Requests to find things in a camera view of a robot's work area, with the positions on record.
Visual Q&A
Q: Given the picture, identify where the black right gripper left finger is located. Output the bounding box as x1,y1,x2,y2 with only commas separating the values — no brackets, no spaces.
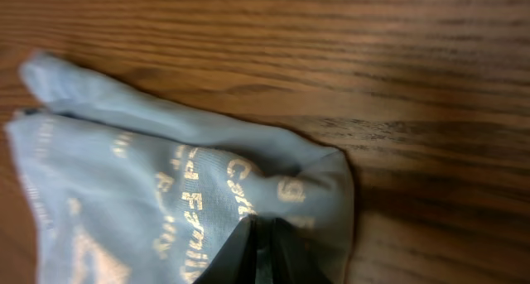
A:
194,215,257,284

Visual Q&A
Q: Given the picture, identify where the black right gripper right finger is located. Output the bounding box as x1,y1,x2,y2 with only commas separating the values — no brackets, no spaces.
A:
271,219,331,284

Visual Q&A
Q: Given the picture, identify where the light blue printed t-shirt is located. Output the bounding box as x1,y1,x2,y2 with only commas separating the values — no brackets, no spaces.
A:
5,53,354,283

